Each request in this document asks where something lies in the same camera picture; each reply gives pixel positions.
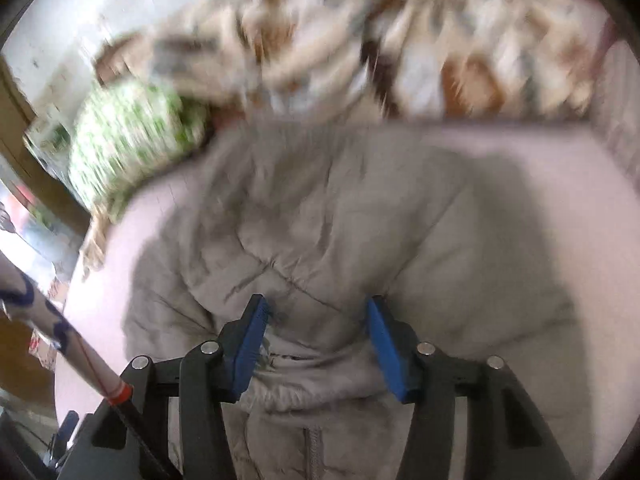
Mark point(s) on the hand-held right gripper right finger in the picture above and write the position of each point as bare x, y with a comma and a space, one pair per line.
392, 352

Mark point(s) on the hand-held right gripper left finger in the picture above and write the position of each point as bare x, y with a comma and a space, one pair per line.
250, 342

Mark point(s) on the grey quilted jacket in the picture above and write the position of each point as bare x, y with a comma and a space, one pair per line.
320, 240

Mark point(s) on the beige cloth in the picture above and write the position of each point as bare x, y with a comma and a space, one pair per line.
95, 245

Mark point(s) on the white printed tote bag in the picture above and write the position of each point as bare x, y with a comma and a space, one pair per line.
47, 325

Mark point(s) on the green patterned pillow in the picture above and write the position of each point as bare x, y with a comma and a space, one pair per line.
135, 145

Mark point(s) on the wooden framed glass window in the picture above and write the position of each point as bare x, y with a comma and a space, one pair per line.
30, 160

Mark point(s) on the floral leaf print blanket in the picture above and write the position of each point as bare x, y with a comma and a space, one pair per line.
400, 40

